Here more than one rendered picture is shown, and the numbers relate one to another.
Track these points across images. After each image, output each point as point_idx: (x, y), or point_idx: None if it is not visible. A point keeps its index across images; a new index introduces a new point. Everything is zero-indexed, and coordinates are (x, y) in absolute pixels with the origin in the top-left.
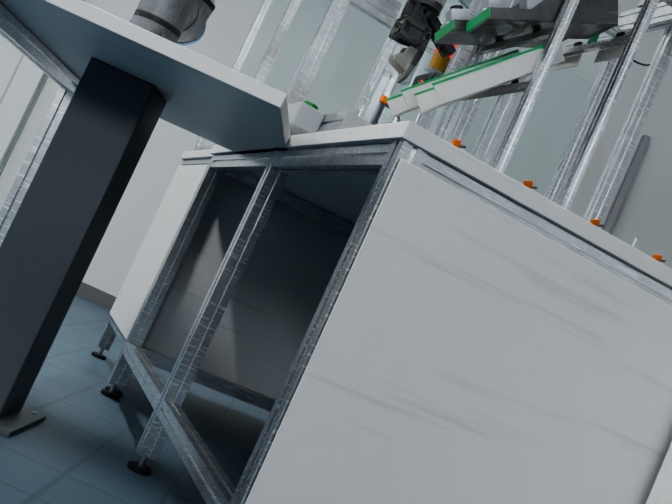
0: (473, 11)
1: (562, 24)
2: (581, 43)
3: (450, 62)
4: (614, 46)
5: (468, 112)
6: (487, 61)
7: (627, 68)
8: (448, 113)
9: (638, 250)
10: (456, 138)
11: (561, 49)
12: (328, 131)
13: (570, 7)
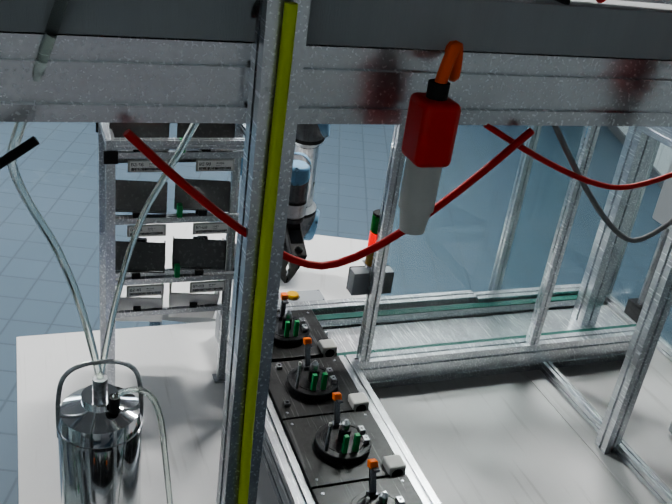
0: (382, 201)
1: (99, 271)
2: (195, 271)
3: (374, 255)
4: (141, 284)
5: (654, 286)
6: (169, 286)
7: (106, 309)
8: (220, 319)
9: (18, 451)
10: (641, 321)
11: (218, 272)
12: (147, 326)
13: (99, 258)
